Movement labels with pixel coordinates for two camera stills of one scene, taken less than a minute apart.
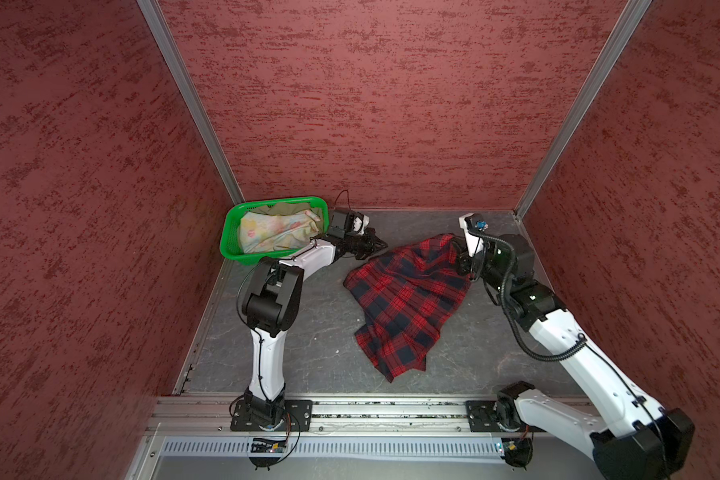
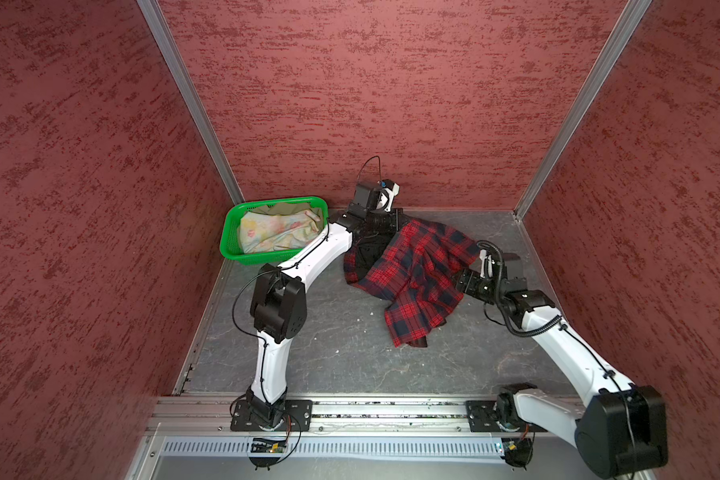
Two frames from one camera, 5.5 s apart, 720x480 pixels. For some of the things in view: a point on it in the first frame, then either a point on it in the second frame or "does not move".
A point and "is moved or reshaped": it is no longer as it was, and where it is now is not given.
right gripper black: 462,255 -> 470,285
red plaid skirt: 407,294 is moved or reshaped
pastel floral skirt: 261,232 does not move
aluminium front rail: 185,415 does not move
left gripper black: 370,246 -> 394,225
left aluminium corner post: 153,12 does not move
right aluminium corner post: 581,106 does not move
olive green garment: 286,208 does not move
